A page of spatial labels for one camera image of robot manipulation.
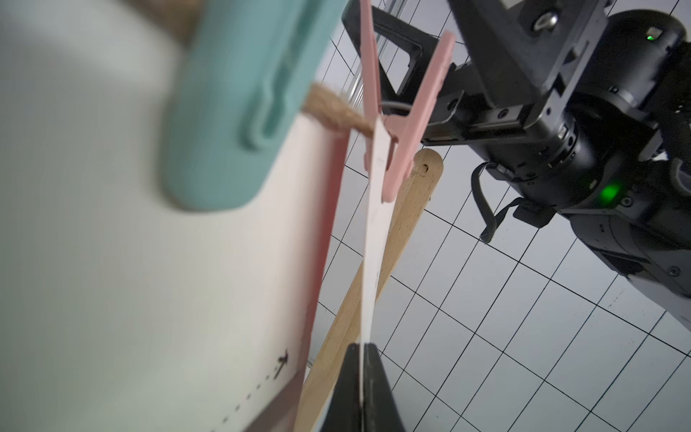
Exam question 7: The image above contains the wooden drying rack frame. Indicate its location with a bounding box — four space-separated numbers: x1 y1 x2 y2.
293 149 444 431

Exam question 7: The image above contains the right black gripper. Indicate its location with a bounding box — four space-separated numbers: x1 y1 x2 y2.
341 0 611 174

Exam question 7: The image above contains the teal clothespin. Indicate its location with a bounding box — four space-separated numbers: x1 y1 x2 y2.
162 1 345 212

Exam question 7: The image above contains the pink clothespin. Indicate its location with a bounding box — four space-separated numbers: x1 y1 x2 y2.
358 1 456 203

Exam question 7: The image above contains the jute string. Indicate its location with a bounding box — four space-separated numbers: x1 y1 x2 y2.
123 0 374 138

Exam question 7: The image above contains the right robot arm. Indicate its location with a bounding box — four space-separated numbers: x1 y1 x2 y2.
421 1 690 325

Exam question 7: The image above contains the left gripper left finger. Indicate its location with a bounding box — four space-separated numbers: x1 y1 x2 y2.
321 343 362 432

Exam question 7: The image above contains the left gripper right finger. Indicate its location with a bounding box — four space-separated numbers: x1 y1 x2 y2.
363 343 404 432

